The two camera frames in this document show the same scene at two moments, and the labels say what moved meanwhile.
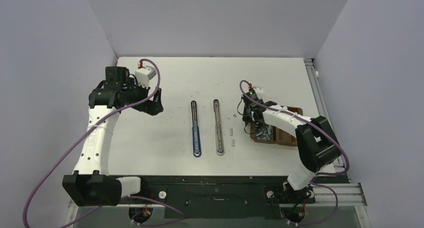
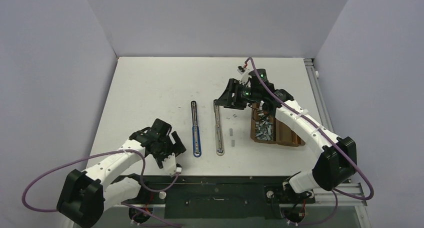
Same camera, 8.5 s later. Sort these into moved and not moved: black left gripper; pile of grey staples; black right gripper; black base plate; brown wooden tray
Moved: black right gripper; black left gripper
Not moved: black base plate; brown wooden tray; pile of grey staples
